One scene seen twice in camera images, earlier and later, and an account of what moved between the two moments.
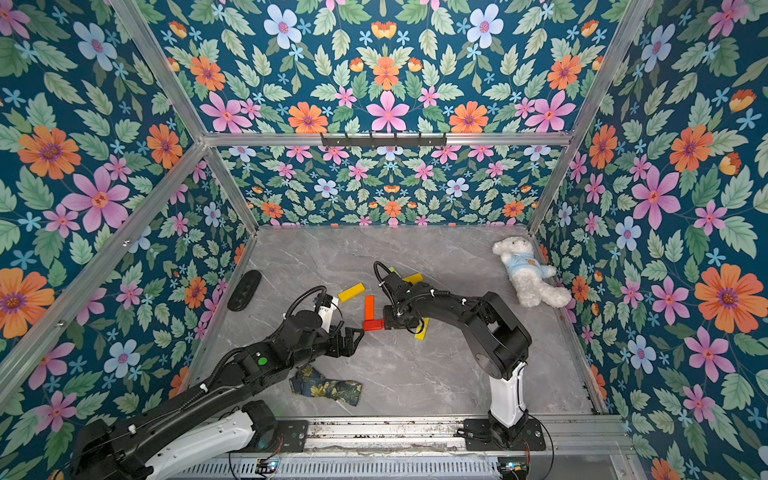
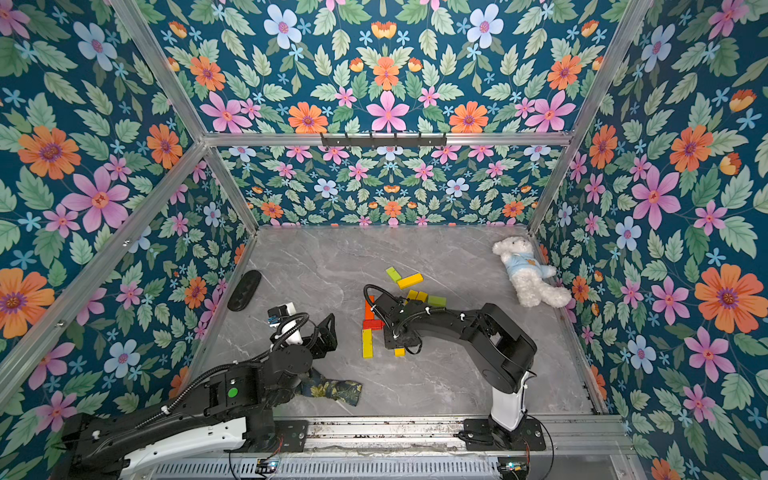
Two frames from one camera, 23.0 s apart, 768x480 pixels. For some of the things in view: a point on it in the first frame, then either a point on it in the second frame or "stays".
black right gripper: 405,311 to 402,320
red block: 373,325 stays
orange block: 370,308 stays
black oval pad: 244,291 stays
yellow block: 351,291 to 367,344
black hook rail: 383,141 stays
